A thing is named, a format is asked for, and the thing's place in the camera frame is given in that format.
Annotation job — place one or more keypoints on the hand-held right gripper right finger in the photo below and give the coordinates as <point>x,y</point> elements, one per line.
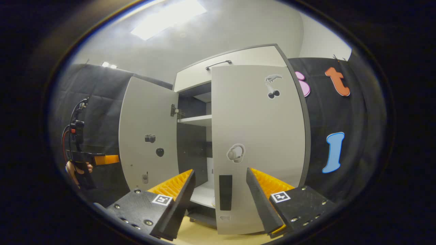
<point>260,199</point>

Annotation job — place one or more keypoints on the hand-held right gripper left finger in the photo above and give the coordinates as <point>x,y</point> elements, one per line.
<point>180,197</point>

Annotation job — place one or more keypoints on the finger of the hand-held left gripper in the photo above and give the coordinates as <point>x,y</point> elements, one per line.
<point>107,160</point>

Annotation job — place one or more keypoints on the white shoe cabinet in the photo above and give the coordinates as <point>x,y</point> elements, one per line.
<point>194,143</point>

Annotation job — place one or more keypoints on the white cabinet door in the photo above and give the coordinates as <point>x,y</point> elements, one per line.
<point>146,112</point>
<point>259,129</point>

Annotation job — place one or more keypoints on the white cabinet shelf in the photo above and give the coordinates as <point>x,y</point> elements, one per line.
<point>197,120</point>

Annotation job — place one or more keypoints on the metal door hinge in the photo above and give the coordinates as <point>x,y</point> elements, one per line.
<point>175,111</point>

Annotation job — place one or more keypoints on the white cabinet drawer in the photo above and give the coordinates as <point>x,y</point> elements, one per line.
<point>245,58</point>

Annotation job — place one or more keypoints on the black backdrop cloth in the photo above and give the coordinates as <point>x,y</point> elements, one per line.
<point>98,98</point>
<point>361,119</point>

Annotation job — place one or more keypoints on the ceiling light panel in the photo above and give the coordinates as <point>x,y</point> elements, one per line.
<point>167,18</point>

